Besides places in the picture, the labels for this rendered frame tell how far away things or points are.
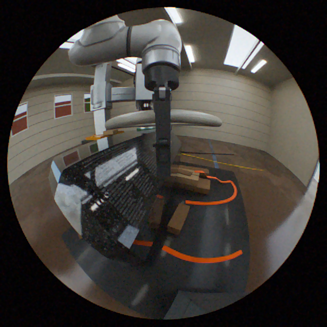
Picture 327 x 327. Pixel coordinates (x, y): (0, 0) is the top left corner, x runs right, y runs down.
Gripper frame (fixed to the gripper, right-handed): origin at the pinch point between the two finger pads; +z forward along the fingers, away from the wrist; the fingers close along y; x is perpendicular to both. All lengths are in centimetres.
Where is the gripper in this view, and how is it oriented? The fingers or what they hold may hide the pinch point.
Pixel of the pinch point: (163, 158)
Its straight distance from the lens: 23.3
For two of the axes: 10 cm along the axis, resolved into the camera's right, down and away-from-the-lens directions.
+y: -0.2, -3.7, 9.3
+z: 0.2, 9.3, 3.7
